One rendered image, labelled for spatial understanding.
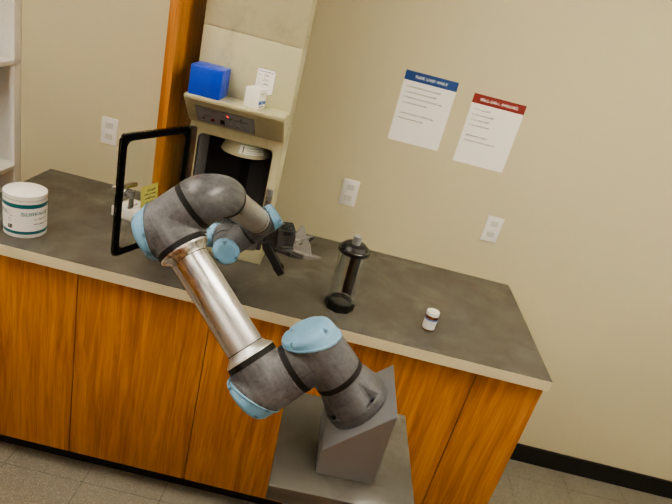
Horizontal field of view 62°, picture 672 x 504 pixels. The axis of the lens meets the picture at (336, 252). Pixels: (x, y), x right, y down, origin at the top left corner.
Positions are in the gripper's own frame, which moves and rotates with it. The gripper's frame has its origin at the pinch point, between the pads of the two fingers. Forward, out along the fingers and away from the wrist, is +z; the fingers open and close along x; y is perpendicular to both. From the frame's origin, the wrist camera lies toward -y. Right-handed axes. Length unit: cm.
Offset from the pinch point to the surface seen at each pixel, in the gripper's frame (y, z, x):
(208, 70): 48, -38, 20
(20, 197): 1, -93, 20
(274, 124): 35.0, -17.1, 15.1
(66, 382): -66, -80, 12
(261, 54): 54, -23, 27
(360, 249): 2.9, 13.0, -3.7
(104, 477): -110, -67, 8
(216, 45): 54, -37, 31
